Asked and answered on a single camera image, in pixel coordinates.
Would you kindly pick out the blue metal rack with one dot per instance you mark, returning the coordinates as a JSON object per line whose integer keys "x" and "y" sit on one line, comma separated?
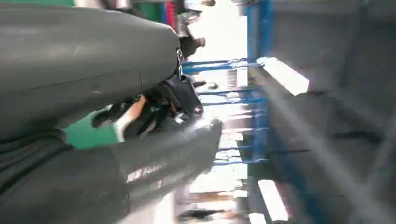
{"x": 258, "y": 37}

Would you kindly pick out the green table mat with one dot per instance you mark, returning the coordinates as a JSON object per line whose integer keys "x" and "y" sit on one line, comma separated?
{"x": 89, "y": 136}

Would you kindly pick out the white ceiling light panel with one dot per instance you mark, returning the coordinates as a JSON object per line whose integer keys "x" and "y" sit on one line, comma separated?
{"x": 272, "y": 199}

